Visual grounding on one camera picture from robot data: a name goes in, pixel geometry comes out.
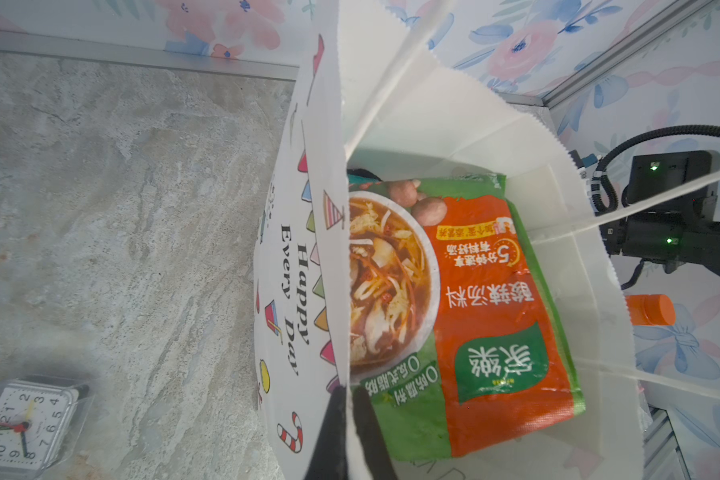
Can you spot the small white alarm clock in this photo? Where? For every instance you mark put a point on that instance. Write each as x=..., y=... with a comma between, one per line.
x=41, y=420

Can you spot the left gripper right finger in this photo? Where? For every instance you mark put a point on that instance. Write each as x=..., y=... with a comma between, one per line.
x=376, y=455

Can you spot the orange green snack bag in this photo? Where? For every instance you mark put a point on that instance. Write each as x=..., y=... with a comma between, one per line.
x=454, y=333

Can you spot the white paper gift bag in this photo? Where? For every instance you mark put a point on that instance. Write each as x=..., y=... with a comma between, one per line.
x=369, y=94

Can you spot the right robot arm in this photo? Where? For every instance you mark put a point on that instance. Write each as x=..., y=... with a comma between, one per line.
x=678, y=231

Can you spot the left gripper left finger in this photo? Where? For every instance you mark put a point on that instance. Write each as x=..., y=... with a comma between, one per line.
x=329, y=460

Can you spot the teal candy bag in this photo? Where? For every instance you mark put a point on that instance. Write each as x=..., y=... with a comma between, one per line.
x=361, y=176

